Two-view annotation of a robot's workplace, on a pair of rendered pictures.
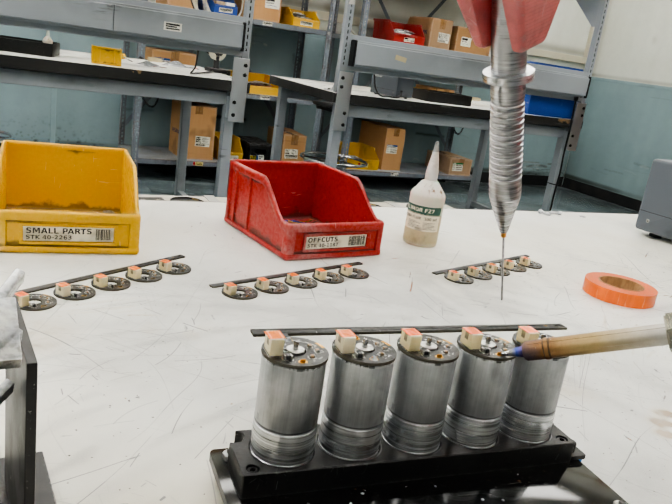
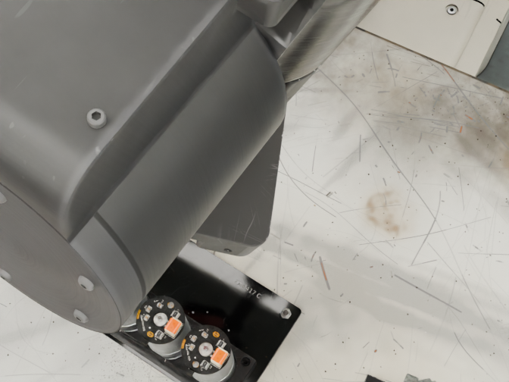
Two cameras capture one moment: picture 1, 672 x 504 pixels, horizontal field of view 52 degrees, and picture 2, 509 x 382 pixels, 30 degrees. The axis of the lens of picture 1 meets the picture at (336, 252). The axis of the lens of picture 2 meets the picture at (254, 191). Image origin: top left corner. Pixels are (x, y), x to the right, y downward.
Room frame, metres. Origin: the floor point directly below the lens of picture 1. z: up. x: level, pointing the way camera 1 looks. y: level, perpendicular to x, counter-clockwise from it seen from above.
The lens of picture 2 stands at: (0.25, 0.11, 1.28)
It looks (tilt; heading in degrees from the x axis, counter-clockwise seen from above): 69 degrees down; 242
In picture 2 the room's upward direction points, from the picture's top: 6 degrees counter-clockwise
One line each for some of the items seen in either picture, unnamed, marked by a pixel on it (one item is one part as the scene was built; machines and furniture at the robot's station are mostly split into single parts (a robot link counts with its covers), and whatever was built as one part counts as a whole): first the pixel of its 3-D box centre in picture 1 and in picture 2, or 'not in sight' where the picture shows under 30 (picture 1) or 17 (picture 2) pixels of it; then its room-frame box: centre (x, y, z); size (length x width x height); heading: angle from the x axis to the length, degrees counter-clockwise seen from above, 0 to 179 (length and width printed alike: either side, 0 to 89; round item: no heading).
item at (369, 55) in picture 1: (478, 73); not in sight; (3.17, -0.51, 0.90); 1.30 x 0.06 x 0.12; 119
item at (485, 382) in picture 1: (475, 397); not in sight; (0.27, -0.07, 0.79); 0.02 x 0.02 x 0.05
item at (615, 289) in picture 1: (619, 289); not in sight; (0.58, -0.25, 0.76); 0.06 x 0.06 x 0.01
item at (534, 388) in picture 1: (529, 394); not in sight; (0.28, -0.09, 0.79); 0.02 x 0.02 x 0.05
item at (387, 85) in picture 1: (392, 85); not in sight; (3.14, -0.14, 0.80); 0.15 x 0.12 x 0.10; 48
